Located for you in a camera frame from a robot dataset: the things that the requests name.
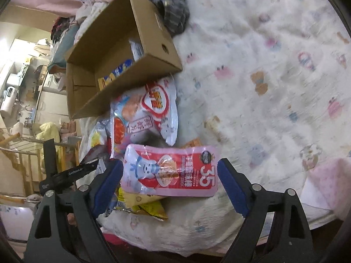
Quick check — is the pink towel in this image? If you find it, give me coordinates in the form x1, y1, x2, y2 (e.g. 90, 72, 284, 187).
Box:
309, 157, 351, 221

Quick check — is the brown cardboard box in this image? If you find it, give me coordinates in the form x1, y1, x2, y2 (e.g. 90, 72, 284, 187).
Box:
65, 0, 183, 120

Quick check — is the pink quilt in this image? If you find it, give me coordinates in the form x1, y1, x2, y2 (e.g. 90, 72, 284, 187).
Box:
12, 0, 131, 18

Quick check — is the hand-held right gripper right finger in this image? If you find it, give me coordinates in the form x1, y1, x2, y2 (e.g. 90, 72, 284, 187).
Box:
217, 157, 323, 263

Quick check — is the small orange snack packet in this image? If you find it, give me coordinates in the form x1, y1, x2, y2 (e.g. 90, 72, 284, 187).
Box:
183, 138, 204, 149

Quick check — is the white paper sheet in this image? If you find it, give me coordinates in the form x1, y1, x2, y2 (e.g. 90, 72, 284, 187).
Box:
301, 180, 333, 210

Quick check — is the magenta cloth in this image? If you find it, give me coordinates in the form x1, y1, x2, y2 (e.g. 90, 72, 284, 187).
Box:
102, 231, 131, 249

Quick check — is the white kitchen appliance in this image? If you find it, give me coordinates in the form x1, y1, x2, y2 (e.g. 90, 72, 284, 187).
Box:
0, 86, 19, 119

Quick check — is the clothes drying rack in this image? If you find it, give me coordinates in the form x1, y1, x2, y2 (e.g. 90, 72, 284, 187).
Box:
0, 133, 79, 200

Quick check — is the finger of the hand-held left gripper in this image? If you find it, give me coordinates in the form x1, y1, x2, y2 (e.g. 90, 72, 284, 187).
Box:
43, 139, 56, 180
39, 159, 100, 194

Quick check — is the pile of clothes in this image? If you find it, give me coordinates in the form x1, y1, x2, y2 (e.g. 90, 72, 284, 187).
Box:
48, 0, 106, 73

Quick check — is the grey plaid cloth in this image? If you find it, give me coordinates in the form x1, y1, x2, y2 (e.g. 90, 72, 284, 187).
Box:
149, 0, 190, 37

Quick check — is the yellow snack packet blue print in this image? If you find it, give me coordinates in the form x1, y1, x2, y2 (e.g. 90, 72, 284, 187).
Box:
115, 186, 168, 221

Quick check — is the large white red snack bag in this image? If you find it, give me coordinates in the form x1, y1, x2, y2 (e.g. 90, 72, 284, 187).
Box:
109, 76, 179, 159

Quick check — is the pink snack packet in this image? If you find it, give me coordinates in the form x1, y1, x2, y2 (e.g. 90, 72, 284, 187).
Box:
121, 143, 219, 198

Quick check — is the yellow garment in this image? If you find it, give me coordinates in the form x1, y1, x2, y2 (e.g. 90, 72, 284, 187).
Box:
35, 121, 61, 172

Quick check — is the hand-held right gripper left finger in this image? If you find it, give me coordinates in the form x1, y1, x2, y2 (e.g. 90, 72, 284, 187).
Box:
26, 159, 124, 263

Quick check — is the white washing machine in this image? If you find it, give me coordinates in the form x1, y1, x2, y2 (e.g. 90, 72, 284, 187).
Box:
41, 73, 64, 94

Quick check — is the dark red snack packet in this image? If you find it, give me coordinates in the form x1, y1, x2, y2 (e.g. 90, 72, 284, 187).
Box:
82, 145, 108, 172

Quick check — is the small white snack packet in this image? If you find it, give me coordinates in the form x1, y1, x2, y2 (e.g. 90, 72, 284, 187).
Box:
128, 39, 145, 61

